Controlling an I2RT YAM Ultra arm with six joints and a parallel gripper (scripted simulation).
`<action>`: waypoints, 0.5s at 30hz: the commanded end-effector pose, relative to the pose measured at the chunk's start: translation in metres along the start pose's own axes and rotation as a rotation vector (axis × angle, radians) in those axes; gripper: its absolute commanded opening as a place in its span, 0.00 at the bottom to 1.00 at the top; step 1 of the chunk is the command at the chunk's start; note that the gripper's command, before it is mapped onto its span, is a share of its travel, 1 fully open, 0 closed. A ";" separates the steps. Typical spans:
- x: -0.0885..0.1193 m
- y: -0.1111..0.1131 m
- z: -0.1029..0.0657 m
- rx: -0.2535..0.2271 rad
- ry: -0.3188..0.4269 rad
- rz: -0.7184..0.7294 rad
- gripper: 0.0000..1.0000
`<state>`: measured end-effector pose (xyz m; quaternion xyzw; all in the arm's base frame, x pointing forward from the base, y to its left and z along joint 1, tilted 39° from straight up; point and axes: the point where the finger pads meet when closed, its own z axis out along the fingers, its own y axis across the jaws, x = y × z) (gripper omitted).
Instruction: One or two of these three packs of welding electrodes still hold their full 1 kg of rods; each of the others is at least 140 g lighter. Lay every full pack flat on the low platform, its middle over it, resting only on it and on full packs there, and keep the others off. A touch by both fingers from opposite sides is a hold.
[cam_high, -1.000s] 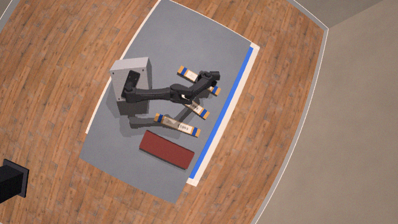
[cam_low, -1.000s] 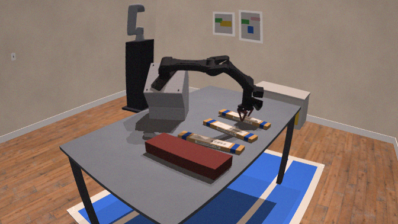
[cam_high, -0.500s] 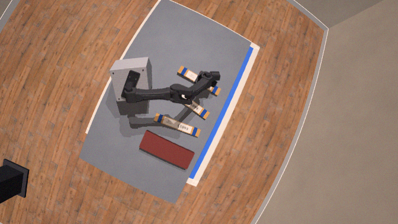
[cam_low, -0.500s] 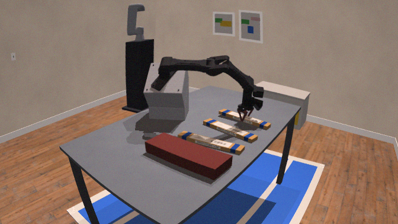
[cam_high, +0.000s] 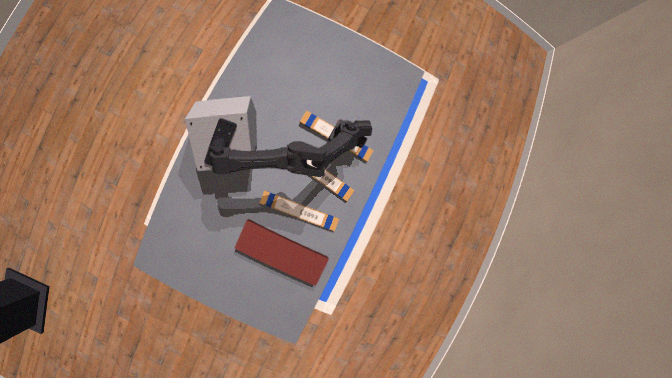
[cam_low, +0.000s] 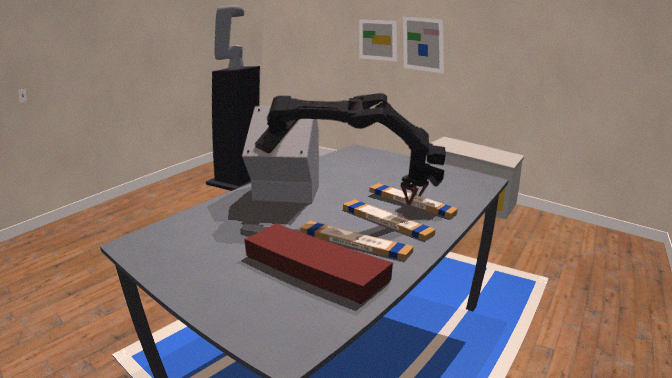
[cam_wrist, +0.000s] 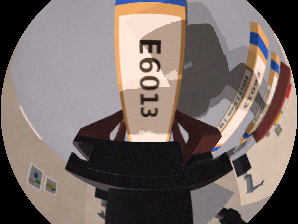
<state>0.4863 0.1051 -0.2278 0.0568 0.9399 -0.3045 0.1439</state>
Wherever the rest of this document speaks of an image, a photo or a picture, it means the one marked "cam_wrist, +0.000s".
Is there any white welding electrode pack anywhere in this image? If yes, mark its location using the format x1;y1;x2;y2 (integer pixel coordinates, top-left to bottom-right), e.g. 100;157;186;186
211;22;268;154

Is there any white electrode pack with blue and orange bands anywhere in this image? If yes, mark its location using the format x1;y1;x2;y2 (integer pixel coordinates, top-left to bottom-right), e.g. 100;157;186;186
240;51;280;143

